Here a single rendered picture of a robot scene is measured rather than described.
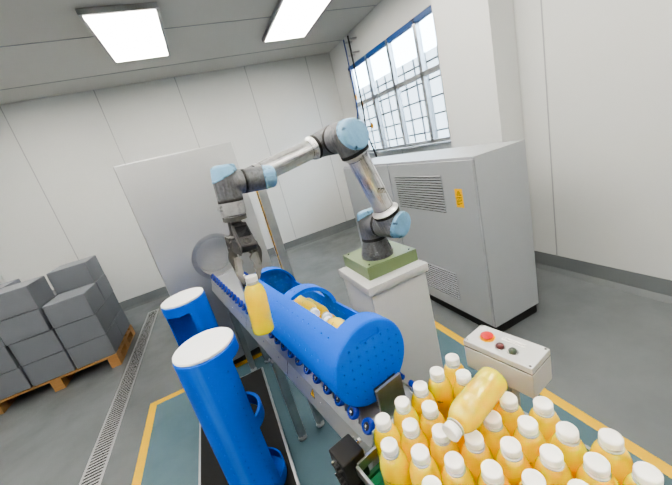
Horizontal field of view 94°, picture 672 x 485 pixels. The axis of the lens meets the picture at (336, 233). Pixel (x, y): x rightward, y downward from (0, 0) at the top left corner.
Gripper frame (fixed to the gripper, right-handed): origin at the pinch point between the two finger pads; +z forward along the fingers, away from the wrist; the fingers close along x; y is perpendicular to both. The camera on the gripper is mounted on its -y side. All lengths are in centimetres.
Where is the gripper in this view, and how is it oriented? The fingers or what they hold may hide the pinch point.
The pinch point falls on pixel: (251, 278)
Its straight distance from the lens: 102.7
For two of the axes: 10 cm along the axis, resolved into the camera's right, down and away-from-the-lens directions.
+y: -5.1, -1.0, 8.5
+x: -8.4, 2.6, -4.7
